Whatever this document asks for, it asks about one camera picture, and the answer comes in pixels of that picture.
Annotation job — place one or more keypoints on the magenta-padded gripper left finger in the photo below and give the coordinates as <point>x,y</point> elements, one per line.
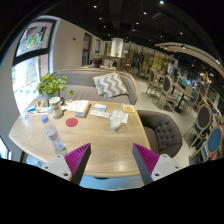
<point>59,165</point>

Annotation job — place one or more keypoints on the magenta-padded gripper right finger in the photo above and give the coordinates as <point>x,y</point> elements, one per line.
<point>163,166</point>

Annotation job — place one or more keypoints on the clear water bottle blue cap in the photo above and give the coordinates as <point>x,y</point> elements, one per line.
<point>53,135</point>

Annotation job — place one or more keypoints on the dark grey tufted armchair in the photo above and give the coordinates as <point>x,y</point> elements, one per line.
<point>163,133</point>

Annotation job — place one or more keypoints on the flat round red coaster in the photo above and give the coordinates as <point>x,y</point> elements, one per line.
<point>71,122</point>

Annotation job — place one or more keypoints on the white pen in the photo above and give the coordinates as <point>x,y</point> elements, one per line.
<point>38,112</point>

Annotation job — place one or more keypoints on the white printed mug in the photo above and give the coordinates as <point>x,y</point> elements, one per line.
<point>56,107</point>

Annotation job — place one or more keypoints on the white paper napkin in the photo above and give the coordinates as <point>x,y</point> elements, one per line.
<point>126,118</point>

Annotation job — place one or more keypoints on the white orange-edged box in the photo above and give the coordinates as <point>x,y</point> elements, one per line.
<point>80,107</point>

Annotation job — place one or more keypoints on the small blue box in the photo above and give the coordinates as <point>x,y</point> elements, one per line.
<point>31,108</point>

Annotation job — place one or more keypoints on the clear plastic cup with straw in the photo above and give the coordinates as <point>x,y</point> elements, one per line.
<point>116,121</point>

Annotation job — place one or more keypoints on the white printed leaflet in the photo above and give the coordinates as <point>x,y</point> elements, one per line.
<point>100,114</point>

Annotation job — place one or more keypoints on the yellow square card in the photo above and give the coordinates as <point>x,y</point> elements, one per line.
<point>128,108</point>

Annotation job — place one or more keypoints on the small white blue packet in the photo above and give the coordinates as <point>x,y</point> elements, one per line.
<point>100,107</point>

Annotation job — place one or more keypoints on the grey curved sofa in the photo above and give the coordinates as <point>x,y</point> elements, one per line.
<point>80,91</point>

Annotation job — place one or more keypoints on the group of dining chairs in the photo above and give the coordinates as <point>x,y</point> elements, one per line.
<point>166,86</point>

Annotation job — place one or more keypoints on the green potted plant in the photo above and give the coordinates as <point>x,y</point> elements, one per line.
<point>51,85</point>

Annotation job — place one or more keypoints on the grey chevron pillow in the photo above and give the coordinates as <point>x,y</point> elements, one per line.
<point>110,85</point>

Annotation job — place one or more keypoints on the window with colourful decals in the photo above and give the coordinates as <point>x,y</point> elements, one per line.
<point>30,73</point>

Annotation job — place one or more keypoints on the person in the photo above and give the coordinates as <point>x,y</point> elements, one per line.
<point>96,62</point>

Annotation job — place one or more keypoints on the white round pillar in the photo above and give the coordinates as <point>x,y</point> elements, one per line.
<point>117,46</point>

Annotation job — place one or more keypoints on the group of ceiling lights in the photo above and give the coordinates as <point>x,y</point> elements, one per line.
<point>144,13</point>

